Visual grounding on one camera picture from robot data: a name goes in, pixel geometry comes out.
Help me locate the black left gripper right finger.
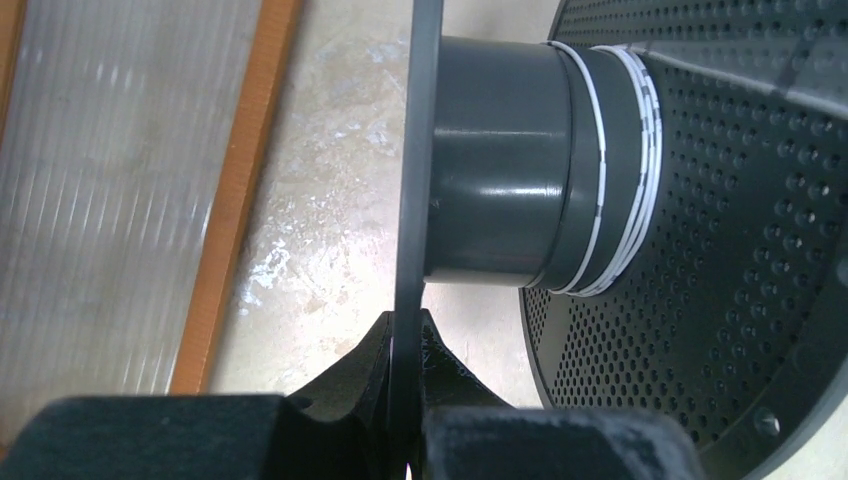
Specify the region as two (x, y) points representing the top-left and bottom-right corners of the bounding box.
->
(418, 312), (704, 479)

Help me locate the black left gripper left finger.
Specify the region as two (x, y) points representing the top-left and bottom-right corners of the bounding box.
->
(1, 313), (391, 479)

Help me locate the white thin cable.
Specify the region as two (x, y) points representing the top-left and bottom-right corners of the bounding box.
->
(546, 39), (664, 298)

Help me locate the black perforated cable spool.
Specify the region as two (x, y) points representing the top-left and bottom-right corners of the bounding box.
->
(390, 1), (847, 479)

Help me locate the orange wooden rack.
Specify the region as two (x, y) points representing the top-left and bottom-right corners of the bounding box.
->
(1, 1), (303, 453)

